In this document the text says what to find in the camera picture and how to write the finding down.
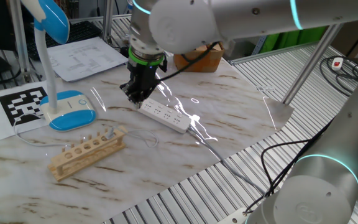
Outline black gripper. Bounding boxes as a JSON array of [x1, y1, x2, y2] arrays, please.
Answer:
[[120, 60, 167, 108]]

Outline white power strip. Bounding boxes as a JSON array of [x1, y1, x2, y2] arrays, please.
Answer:
[[137, 98, 192, 134]]

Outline blue and white desk lamp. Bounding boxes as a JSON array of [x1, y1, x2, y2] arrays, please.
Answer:
[[20, 0, 98, 132]]

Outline brown cardboard box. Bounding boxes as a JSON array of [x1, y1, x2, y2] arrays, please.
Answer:
[[173, 42, 226, 73]]

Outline printed white paper sheet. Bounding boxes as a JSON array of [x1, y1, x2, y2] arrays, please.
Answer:
[[47, 36, 129, 83]]

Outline marble pattern table mat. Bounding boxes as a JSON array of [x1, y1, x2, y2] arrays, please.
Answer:
[[0, 57, 295, 224]]

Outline black computer keyboard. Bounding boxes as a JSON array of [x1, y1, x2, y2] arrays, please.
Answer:
[[25, 20, 103, 62]]

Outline wooden test tube rack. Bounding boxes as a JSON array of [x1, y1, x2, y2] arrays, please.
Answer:
[[47, 124, 127, 182]]

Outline white label sticker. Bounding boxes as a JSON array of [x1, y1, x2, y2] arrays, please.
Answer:
[[255, 85, 276, 93]]

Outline grey metal shelf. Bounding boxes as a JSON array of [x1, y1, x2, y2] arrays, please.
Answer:
[[253, 35, 269, 55]]

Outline green cloth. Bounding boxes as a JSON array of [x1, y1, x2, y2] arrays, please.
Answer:
[[261, 26, 328, 54]]

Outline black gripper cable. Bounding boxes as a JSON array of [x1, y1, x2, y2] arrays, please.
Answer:
[[158, 42, 220, 82]]

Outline aluminium frame post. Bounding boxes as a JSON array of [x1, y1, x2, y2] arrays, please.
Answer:
[[101, 0, 115, 43], [8, 0, 32, 83], [281, 24, 343, 105]]

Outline grey power strip cable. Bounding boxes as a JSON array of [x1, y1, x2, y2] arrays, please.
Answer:
[[187, 126, 267, 195]]

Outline aluminium frame rail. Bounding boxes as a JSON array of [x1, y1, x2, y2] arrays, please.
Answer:
[[228, 42, 318, 65]]

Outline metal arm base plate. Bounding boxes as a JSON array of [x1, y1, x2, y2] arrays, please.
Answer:
[[225, 207, 249, 224]]

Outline black arm base cables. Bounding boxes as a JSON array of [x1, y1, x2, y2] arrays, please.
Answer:
[[242, 119, 334, 215]]

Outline black coiled switch cable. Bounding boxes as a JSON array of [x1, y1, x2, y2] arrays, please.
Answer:
[[318, 55, 358, 97]]

